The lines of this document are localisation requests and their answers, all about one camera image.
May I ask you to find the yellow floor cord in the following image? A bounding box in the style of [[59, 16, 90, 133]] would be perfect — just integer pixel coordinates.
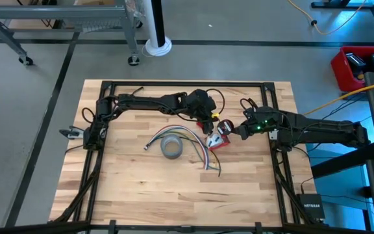
[[286, 0, 368, 36]]

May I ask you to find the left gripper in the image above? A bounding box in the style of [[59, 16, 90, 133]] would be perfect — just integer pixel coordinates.
[[186, 88, 218, 136]]

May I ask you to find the grey metal cart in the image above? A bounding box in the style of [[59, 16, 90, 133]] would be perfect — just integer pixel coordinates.
[[0, 0, 142, 67]]

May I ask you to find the pink cable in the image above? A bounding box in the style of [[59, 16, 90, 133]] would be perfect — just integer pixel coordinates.
[[151, 127, 208, 170]]

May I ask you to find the duct tape roll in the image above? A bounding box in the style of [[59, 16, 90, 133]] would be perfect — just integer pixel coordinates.
[[160, 133, 184, 160]]

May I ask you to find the white pole with black stripe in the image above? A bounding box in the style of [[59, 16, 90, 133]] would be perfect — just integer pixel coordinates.
[[141, 0, 173, 57]]

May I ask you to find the yellow hanging cord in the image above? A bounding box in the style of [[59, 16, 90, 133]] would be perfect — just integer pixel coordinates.
[[302, 79, 374, 117]]

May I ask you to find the black network switch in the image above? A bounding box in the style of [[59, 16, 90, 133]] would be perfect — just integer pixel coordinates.
[[296, 193, 326, 220]]

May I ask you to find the black battery pack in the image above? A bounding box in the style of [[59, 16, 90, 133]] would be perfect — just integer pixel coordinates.
[[345, 53, 367, 71]]

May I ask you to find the grey clamp bracket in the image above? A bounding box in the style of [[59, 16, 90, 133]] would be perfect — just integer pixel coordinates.
[[58, 127, 84, 140]]

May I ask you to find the black cable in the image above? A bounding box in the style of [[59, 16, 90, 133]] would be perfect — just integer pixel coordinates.
[[177, 136, 223, 178]]

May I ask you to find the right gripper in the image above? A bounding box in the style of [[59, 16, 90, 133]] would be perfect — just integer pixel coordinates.
[[231, 105, 281, 141]]

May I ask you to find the green cable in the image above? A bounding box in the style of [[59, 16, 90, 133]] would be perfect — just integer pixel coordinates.
[[173, 131, 222, 172]]

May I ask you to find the large red plastic bin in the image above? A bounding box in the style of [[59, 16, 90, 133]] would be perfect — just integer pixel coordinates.
[[331, 45, 374, 93]]

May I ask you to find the black floor stand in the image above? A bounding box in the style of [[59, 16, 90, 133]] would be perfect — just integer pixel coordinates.
[[310, 0, 374, 45]]

